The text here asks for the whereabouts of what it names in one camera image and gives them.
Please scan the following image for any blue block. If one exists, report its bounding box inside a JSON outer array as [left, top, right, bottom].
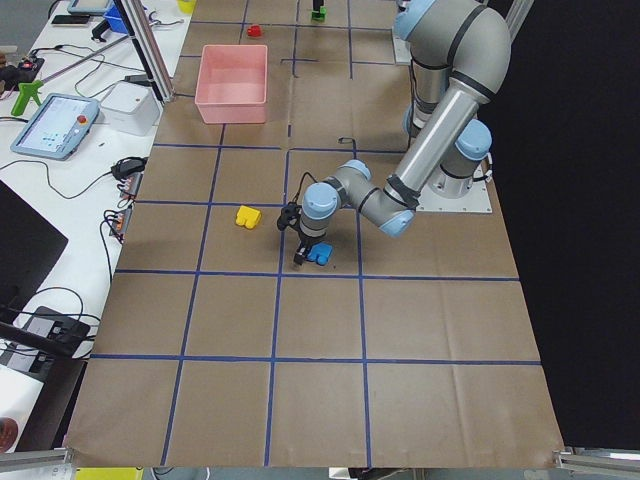
[[307, 242, 333, 266]]

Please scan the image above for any red block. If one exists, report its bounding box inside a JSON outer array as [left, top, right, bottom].
[[247, 24, 263, 38]]

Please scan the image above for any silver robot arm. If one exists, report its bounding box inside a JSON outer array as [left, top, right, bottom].
[[277, 1, 511, 265]]

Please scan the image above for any pink plastic box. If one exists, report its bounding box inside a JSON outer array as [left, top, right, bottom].
[[194, 44, 268, 124]]

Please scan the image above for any yellow block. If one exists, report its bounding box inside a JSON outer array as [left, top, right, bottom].
[[235, 205, 262, 230]]

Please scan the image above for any yellow tape roll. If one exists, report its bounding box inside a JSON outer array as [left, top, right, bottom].
[[177, 0, 197, 15]]

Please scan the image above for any black power adapter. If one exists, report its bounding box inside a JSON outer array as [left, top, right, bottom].
[[124, 74, 150, 86]]

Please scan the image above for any blue storage bin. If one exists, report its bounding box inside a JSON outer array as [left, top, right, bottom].
[[103, 4, 129, 34]]

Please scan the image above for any white square device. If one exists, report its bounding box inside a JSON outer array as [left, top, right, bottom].
[[100, 81, 161, 136]]

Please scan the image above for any black laptop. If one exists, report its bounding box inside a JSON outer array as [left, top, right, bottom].
[[1, 182, 68, 319]]

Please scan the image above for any teach pendant tablet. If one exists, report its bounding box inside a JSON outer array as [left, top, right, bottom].
[[10, 94, 100, 161]]

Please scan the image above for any grabber reach tool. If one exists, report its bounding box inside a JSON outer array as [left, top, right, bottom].
[[11, 36, 130, 116]]

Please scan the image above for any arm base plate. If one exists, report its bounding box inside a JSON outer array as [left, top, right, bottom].
[[392, 33, 411, 65], [417, 148, 493, 214]]

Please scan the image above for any aluminium frame post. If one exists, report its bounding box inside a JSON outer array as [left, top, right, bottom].
[[114, 0, 175, 104]]

